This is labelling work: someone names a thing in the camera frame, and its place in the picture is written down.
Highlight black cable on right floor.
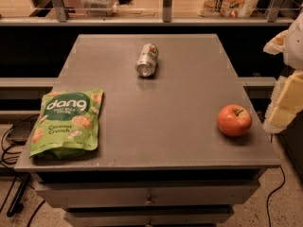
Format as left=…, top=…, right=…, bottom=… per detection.
left=265, top=166, right=287, bottom=227

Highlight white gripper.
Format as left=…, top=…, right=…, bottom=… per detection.
left=263, top=12, right=303, bottom=133

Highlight silver soda can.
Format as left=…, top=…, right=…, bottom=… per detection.
left=135, top=44, right=159, bottom=77

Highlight red apple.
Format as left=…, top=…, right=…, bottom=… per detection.
left=217, top=104, right=252, bottom=137

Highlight green rice chip bag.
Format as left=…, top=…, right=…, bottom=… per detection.
left=29, top=89, right=103, bottom=159

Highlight metal drawer knob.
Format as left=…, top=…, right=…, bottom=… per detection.
left=145, top=194, right=154, bottom=206

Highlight clear plastic container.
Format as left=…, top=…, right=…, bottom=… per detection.
left=80, top=0, right=117, bottom=17

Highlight snack bag on shelf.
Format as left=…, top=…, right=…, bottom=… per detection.
left=198, top=0, right=258, bottom=18

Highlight black cables on left floor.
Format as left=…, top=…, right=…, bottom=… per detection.
left=0, top=113, right=46, bottom=227

